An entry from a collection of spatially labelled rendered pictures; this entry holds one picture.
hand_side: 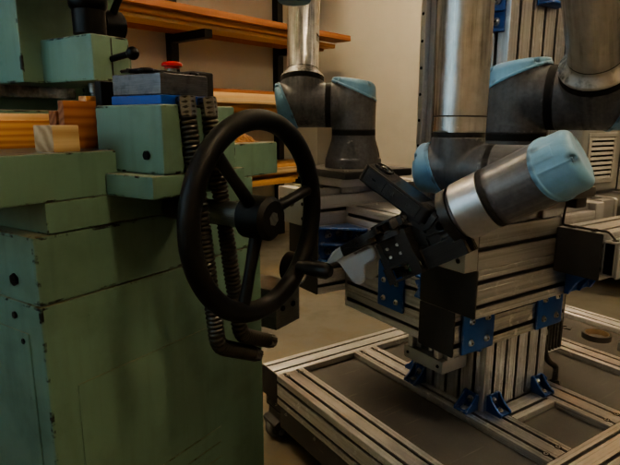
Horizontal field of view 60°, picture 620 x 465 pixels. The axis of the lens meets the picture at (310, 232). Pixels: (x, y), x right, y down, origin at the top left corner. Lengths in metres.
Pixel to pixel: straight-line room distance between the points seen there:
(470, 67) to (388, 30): 3.77
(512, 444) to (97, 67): 1.14
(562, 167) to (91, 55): 0.68
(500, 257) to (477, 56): 0.39
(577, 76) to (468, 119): 0.28
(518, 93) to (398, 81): 3.41
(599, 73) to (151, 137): 0.69
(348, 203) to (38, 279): 0.85
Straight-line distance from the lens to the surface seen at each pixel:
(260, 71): 4.44
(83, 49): 0.94
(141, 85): 0.76
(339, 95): 1.41
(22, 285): 0.78
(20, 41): 1.02
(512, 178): 0.64
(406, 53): 4.42
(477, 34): 0.78
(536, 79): 1.06
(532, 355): 1.57
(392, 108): 4.45
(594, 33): 0.94
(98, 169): 0.77
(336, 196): 1.36
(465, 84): 0.77
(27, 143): 0.90
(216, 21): 3.58
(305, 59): 1.46
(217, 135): 0.66
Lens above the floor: 0.94
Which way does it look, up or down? 12 degrees down
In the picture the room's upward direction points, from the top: straight up
